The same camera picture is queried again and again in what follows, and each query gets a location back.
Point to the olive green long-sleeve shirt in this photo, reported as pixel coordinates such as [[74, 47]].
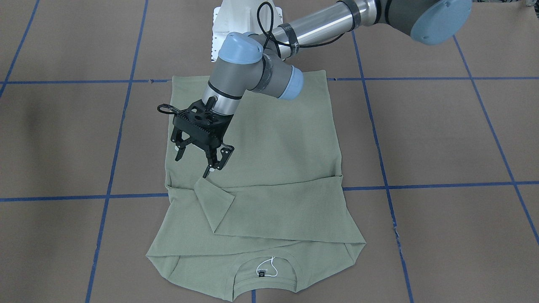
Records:
[[275, 216]]

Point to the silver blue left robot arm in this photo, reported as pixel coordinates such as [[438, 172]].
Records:
[[430, 22]]

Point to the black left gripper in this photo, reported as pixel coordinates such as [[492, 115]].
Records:
[[220, 155]]

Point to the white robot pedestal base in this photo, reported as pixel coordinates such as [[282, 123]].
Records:
[[240, 16]]

